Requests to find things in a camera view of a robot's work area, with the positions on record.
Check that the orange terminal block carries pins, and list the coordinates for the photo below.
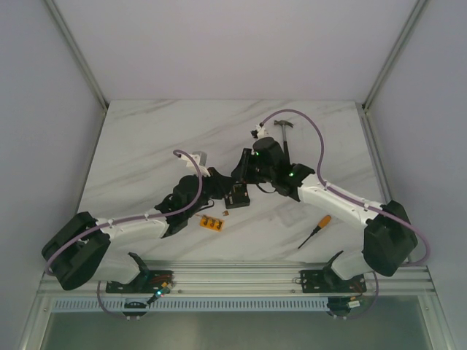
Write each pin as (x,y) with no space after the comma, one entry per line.
(211,223)

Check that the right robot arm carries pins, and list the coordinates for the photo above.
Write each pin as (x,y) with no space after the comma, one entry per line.
(387,240)

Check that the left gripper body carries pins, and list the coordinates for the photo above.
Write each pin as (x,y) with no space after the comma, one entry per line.
(213,181)

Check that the black fuse box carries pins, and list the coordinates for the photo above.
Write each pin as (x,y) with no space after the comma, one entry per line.
(238,197)

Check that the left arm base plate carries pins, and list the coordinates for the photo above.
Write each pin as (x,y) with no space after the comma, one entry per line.
(145,283)

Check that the white cable duct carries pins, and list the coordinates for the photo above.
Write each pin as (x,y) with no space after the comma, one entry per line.
(167,304)

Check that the orange handled screwdriver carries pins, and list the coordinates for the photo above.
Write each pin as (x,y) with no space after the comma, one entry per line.
(321,224)

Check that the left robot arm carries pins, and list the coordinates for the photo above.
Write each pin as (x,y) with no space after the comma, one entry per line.
(86,248)

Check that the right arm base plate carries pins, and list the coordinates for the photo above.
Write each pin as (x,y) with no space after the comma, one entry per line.
(326,281)

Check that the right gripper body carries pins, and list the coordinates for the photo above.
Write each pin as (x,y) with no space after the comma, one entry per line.
(258,174)

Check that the claw hammer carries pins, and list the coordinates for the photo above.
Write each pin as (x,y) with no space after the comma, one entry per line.
(284,125)

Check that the aluminium rail frame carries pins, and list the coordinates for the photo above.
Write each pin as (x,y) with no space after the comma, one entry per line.
(236,278)

